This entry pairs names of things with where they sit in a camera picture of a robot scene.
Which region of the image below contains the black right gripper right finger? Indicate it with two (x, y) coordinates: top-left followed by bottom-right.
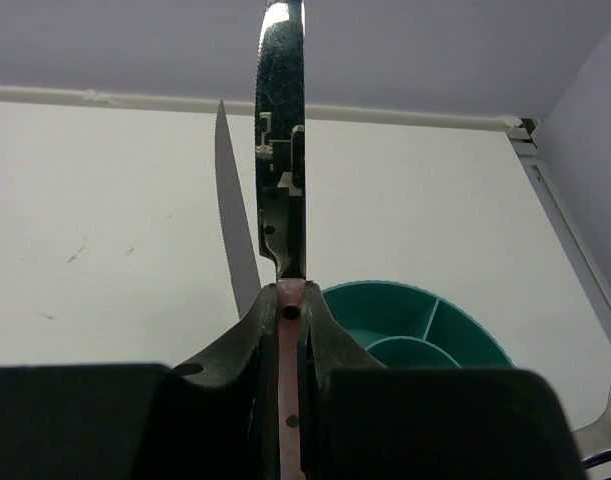
(297, 283), (585, 479)

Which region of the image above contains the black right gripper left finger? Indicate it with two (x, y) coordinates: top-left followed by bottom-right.
(0, 285), (278, 479)

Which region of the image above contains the silver spoon pink handle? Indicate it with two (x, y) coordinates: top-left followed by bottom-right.
(573, 384), (611, 461)

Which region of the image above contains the knife with pink handle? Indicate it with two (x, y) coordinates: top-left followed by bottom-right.
(254, 1), (306, 479)

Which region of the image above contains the teal round utensil holder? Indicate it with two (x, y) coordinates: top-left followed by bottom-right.
(323, 281), (513, 368)

